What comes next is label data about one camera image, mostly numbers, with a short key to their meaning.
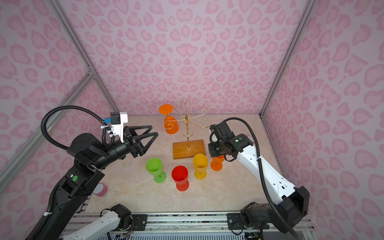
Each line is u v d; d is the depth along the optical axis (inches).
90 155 15.6
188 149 38.7
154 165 33.0
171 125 27.7
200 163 33.0
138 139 17.8
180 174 29.3
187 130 34.0
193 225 28.7
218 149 25.1
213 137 26.1
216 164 36.3
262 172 16.8
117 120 17.3
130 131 19.6
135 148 17.9
